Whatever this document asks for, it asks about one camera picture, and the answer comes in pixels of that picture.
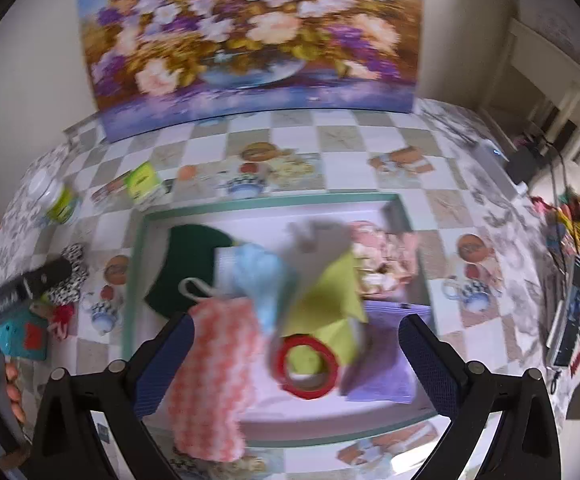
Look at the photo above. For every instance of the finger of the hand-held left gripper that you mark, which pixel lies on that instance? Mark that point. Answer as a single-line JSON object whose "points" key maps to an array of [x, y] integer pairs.
{"points": [[52, 271]]}

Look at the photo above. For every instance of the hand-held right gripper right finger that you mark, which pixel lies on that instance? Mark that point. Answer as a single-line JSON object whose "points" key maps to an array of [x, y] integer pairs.
{"points": [[427, 360]]}

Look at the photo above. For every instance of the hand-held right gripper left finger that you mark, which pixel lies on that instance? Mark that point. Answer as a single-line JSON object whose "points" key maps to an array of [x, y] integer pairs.
{"points": [[170, 355]]}

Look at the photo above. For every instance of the leopard print scrunchie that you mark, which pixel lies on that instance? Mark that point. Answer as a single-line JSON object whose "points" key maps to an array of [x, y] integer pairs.
{"points": [[72, 280]]}

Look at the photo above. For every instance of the purple wet wipes packet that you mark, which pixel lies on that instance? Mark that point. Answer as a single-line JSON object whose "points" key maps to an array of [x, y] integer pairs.
{"points": [[384, 360]]}

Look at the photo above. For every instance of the orange and white checked towel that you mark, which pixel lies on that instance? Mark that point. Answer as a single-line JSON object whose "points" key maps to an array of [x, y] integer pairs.
{"points": [[215, 375]]}

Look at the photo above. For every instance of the yellow and green sponge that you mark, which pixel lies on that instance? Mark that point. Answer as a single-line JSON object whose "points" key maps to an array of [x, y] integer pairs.
{"points": [[190, 260]]}

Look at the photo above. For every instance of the yellow-green cleaning cloth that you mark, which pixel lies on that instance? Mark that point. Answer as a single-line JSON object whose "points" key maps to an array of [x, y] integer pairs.
{"points": [[335, 300]]}

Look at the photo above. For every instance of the pink floral cloth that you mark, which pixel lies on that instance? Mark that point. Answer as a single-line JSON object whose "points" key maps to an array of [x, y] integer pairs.
{"points": [[384, 255]]}

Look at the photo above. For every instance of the blue face mask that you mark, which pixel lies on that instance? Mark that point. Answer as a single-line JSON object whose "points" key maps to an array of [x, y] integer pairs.
{"points": [[262, 280]]}

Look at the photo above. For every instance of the red tape roll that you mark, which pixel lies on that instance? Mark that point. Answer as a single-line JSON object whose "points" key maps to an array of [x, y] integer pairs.
{"points": [[290, 382]]}

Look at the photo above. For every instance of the white tray green rim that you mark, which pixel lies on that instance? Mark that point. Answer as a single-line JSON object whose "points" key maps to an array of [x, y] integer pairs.
{"points": [[290, 420]]}

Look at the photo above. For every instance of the grey white cloth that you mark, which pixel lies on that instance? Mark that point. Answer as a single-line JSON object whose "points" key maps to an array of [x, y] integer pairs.
{"points": [[320, 247]]}

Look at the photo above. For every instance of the teal plastic box red clasp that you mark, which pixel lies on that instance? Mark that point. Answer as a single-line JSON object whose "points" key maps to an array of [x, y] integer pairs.
{"points": [[22, 335]]}

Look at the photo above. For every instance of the white pill bottle green label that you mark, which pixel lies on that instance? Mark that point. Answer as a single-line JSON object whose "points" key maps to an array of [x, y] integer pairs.
{"points": [[57, 197]]}

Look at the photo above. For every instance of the green tissue pack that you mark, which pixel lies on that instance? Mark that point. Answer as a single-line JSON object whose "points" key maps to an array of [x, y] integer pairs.
{"points": [[145, 184]]}

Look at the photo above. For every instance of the pile of colourful clutter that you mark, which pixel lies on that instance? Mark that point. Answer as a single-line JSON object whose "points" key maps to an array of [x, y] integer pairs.
{"points": [[577, 220]]}

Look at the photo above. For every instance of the black small box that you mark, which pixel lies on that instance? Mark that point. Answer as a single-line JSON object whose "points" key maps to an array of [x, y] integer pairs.
{"points": [[524, 166]]}

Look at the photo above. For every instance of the checkered printed tablecloth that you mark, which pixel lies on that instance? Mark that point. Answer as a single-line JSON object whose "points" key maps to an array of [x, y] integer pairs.
{"points": [[349, 145]]}

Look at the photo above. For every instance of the flower painting canvas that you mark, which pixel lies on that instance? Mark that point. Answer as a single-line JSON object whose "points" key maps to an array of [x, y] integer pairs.
{"points": [[250, 40]]}

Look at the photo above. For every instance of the white wooden furniture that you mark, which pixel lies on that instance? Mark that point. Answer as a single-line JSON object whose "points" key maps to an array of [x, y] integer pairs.
{"points": [[544, 75]]}

